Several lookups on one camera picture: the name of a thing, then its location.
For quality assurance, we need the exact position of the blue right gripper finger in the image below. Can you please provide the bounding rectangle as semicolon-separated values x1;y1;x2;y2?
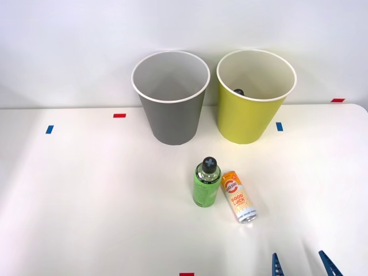
271;252;286;276
318;250;343;276

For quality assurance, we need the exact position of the orange and white drink can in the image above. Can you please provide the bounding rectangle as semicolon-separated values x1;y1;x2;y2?
220;170;259;225

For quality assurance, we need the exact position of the green bottle with black cap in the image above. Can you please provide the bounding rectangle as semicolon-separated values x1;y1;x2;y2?
192;156;222;208

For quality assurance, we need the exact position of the yellow-green plastic waste bin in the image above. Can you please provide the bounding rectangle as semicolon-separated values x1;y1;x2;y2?
216;48;298;145

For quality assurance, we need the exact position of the grey plastic waste bin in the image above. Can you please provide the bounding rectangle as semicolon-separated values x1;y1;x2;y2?
131;50;211;146

